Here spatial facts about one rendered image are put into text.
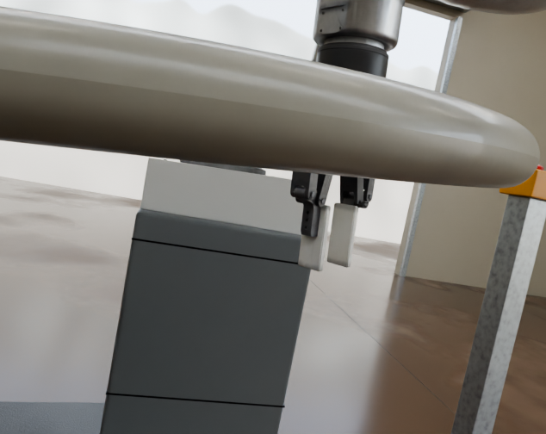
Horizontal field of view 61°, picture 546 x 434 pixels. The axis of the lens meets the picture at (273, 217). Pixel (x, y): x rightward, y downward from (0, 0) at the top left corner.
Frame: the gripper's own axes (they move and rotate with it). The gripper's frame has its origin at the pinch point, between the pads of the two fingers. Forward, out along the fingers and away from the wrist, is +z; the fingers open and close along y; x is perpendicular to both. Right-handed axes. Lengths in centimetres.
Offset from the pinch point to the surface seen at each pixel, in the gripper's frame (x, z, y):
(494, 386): -9, 52, -106
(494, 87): -188, -127, -550
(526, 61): -168, -163, -582
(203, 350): -46, 35, -22
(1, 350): -170, 83, -18
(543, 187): -6, -9, -107
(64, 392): -129, 85, -27
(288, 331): -35, 30, -37
